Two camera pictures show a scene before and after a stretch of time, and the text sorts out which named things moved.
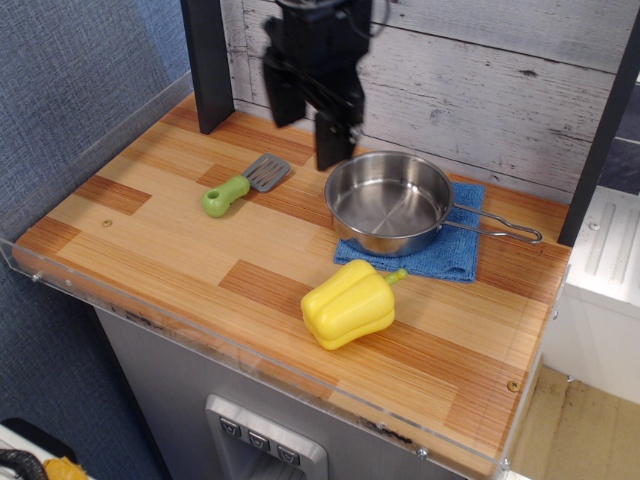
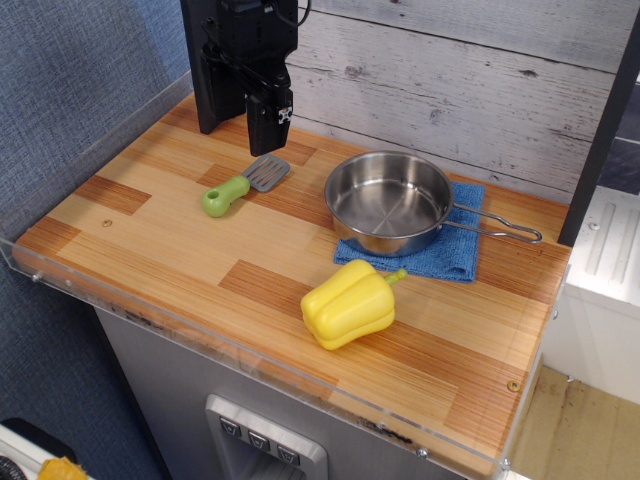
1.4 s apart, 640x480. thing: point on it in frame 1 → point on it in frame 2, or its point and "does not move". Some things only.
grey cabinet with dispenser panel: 211,416 does not move
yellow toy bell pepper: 348,301 does not move
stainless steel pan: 392,203 does not move
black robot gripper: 312,56 → 249,43
